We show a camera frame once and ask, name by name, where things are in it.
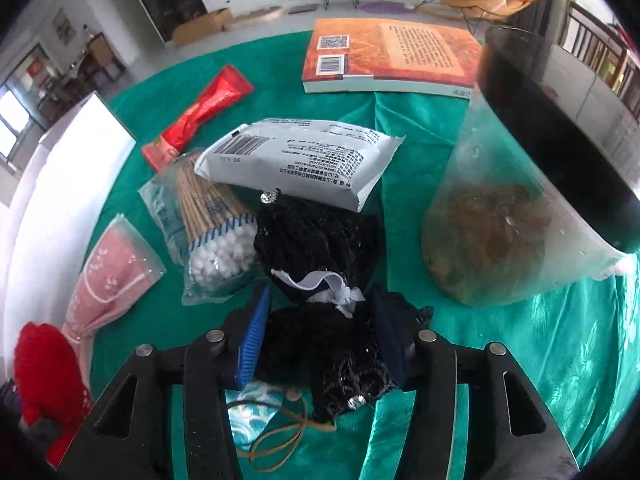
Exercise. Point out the clear jar with black lid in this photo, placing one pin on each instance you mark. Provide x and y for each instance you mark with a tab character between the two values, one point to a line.
485	240

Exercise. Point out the dark wooden armchair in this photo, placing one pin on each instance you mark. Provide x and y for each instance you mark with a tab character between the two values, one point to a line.
600	45

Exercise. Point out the brown cardboard box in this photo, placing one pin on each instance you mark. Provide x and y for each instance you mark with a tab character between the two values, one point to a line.
200	27

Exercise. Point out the black mesh cloth bundle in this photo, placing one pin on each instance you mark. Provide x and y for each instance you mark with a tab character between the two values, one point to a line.
320	240

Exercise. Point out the wooden dining chair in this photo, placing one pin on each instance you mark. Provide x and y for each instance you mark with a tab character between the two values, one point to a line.
102	55

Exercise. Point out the orange book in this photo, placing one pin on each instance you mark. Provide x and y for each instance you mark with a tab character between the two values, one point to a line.
400	50

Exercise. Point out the purple floor mat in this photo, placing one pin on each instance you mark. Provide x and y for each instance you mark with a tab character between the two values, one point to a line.
382	8

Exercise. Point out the red yarn ball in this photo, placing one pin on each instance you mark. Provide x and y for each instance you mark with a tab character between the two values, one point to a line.
45	375

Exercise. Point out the cotton swab bag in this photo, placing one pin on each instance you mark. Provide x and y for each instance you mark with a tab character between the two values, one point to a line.
210	220

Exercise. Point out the white cardboard box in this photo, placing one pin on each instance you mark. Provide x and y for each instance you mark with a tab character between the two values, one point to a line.
60	185

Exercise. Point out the red packet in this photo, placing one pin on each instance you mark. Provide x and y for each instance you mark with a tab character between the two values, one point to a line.
200	110

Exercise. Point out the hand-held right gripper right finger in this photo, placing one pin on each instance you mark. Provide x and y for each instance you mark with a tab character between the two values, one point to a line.
390	342

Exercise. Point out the blue wave-patterned packet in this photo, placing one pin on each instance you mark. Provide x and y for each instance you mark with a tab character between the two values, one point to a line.
250	415

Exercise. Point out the pink towel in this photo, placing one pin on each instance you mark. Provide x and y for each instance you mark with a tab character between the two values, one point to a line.
107	280

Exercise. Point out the white printed packet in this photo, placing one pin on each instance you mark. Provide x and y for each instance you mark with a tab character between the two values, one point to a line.
300	160

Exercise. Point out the wall painting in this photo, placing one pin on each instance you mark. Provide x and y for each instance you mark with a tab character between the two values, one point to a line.
63	25

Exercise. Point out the tan rubber band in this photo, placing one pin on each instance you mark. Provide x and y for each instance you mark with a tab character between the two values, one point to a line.
325	428

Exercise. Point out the beige pet bed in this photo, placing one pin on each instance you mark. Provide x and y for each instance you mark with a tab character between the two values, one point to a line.
252	17

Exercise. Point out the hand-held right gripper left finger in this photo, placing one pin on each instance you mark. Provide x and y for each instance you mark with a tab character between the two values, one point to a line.
252	340

